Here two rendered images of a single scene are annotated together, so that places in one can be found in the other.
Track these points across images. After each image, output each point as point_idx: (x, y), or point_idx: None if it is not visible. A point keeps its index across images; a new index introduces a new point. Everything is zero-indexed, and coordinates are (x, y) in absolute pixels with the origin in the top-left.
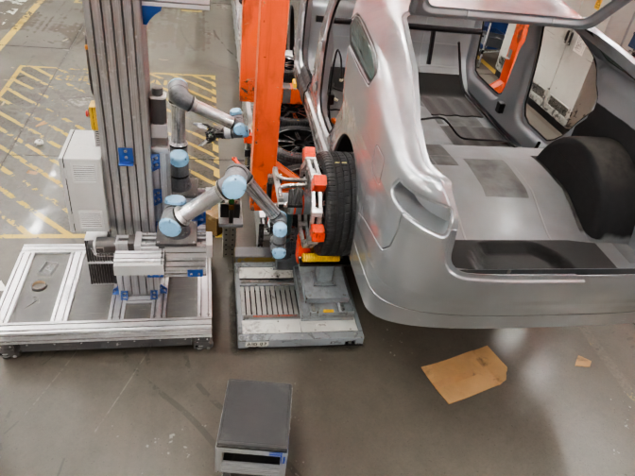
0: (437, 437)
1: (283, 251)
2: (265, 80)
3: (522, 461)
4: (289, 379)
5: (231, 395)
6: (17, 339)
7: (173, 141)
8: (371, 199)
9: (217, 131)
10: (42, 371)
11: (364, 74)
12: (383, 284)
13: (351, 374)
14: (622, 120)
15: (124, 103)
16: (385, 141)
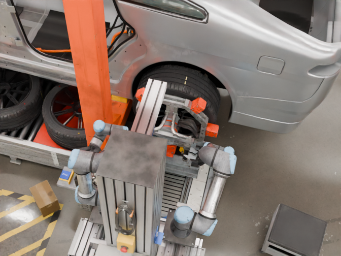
0: (299, 143)
1: None
2: (103, 84)
3: (320, 112)
4: (237, 205)
5: (283, 241)
6: None
7: (89, 193)
8: (267, 84)
9: (91, 151)
10: None
11: (183, 17)
12: (303, 115)
13: (243, 167)
14: None
15: (158, 210)
16: (277, 51)
